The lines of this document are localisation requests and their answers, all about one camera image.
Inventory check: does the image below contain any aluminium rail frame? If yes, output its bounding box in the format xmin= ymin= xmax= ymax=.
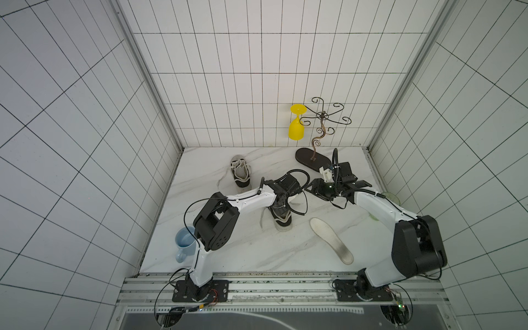
xmin=117 ymin=272 xmax=449 ymax=314

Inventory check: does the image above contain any green transparent plastic cup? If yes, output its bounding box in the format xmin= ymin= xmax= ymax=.
xmin=382 ymin=192 xmax=401 ymax=206

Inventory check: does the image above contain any black white sneaker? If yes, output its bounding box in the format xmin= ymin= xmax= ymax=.
xmin=268 ymin=194 xmax=308 ymax=232
xmin=230 ymin=155 xmax=251 ymax=193

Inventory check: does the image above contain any light blue ceramic mug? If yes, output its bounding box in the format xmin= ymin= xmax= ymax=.
xmin=175 ymin=226 xmax=197 ymax=263

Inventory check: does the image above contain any white insole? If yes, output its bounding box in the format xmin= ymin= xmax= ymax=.
xmin=309 ymin=217 xmax=354 ymax=265

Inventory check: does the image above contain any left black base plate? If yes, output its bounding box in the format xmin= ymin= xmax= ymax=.
xmin=172 ymin=279 xmax=230 ymax=303

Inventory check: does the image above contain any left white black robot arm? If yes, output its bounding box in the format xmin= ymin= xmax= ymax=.
xmin=186 ymin=169 xmax=310 ymax=289

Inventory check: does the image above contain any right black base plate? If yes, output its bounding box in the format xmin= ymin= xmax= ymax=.
xmin=331 ymin=279 xmax=393 ymax=303

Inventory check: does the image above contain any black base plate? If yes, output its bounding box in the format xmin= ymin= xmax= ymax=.
xmin=172 ymin=279 xmax=230 ymax=303
xmin=331 ymin=279 xmax=393 ymax=303

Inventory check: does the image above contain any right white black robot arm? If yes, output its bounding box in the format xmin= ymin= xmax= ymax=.
xmin=305 ymin=162 xmax=448 ymax=293

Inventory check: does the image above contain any black metal glass rack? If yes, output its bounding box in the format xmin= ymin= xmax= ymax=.
xmin=295 ymin=96 xmax=352 ymax=172

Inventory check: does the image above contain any yellow plastic wine glass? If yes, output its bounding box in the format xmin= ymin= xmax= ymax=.
xmin=288 ymin=104 xmax=307 ymax=141

